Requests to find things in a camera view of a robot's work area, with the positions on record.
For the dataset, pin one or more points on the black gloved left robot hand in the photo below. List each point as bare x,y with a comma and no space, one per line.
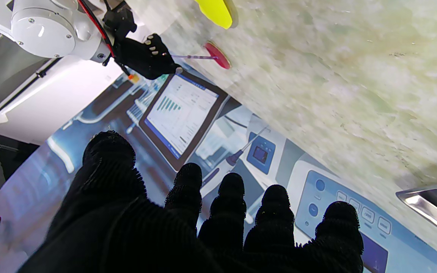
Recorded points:
127,220

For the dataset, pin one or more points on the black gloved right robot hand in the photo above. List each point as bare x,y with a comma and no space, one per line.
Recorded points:
146,57

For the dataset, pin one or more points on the red round filter paper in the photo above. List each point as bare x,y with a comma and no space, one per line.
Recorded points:
218,55

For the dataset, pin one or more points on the yellow-topped clear culture dish lid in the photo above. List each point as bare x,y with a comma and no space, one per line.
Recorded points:
218,11

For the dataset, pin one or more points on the printed laboratory scene backdrop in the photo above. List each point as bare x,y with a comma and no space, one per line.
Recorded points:
203,151

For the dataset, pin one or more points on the rectangular stainless steel tray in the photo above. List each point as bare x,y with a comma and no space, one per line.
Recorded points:
434,206

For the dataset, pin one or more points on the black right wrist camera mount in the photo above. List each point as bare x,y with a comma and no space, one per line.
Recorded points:
120,19

